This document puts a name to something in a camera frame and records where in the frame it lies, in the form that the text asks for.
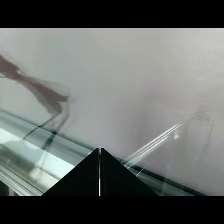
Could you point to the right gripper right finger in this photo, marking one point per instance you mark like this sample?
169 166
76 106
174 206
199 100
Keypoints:
120 181

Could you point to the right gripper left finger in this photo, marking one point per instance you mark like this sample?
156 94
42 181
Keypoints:
83 180

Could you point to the silver frame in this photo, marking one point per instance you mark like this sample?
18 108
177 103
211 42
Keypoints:
30 160

